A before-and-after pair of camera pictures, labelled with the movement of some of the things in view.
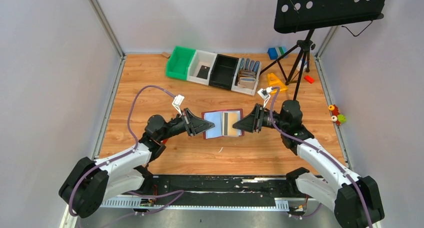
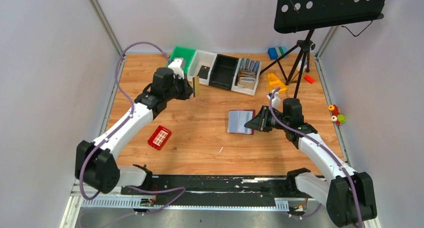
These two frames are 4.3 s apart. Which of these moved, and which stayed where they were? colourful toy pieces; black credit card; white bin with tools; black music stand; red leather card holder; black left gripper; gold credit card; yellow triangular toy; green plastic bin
Moved: gold credit card; black left gripper; red leather card holder
Stayed: black music stand; black credit card; colourful toy pieces; white bin with tools; yellow triangular toy; green plastic bin
